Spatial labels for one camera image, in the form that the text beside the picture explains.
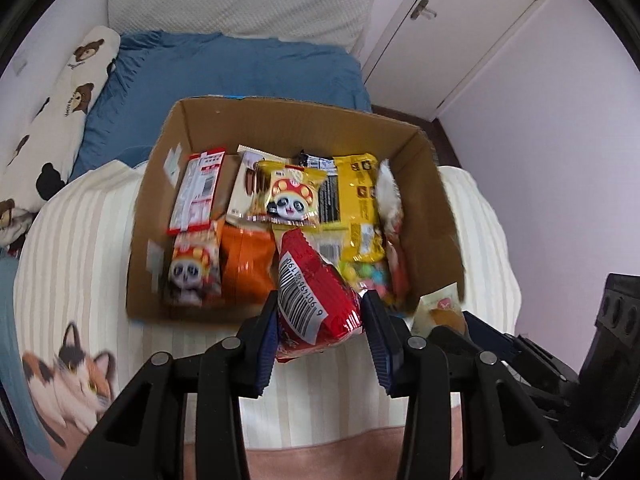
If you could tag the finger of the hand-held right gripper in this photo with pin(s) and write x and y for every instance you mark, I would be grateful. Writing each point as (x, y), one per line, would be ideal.
(487, 332)

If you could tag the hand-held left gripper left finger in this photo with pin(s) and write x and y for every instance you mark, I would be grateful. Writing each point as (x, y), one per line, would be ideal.
(267, 355)

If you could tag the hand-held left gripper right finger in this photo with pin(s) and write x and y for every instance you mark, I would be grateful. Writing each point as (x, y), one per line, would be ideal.
(382, 350)

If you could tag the small cake packet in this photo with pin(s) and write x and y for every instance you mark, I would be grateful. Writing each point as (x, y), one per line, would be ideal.
(440, 310)

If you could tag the red barcode snack packet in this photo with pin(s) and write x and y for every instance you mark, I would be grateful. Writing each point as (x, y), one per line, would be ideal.
(320, 285)

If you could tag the orange snack packet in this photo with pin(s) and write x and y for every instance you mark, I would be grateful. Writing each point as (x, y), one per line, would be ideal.
(245, 265)

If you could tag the brown cardboard box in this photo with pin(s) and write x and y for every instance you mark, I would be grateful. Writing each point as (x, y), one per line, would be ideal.
(200, 120)

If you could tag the colourful candy bag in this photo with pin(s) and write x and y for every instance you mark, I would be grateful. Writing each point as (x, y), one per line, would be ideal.
(370, 275)

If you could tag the orange panda print packet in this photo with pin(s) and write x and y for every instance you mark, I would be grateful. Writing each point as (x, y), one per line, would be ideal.
(192, 270)

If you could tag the white and red snack bag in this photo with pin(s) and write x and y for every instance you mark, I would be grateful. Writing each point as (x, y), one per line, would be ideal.
(387, 195)

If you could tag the black and yellow snack packet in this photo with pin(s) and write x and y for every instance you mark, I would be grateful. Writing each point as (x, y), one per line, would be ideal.
(355, 195)

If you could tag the yellow panda print packet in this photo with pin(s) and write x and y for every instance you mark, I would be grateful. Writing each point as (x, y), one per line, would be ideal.
(292, 195)

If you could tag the cream biscuit packet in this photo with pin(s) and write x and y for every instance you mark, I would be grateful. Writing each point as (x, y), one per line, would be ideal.
(240, 195)

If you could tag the long red white snack packet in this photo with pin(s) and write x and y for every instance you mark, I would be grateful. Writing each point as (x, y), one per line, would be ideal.
(195, 195)

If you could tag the striped cat print blanket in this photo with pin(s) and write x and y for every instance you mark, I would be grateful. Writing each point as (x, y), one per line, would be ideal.
(75, 240)

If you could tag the blue quilt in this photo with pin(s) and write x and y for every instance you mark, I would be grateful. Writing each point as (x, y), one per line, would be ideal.
(225, 70)

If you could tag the white door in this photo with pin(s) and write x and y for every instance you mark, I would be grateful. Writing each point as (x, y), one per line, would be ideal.
(475, 25)

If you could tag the bear print pillow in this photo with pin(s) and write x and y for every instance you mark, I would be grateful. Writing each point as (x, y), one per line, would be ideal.
(55, 110)

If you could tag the white pillow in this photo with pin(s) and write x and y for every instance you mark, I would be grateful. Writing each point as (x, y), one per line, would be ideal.
(240, 10)

